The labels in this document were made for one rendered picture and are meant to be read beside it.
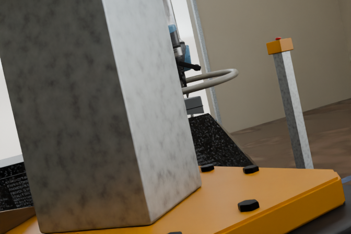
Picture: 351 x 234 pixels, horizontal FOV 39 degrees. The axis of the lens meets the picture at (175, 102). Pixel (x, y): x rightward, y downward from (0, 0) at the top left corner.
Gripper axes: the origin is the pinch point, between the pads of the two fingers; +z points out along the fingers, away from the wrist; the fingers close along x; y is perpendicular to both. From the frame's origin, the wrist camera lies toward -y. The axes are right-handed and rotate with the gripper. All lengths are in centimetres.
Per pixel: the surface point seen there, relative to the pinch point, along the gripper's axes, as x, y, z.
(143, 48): 183, 8, -23
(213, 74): 6.9, -14.5, -7.3
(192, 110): -24.7, -0.5, 11.6
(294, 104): -65, -67, 29
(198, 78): 2.6, -7.2, -7.1
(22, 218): 173, 35, -1
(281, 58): -66, -65, -2
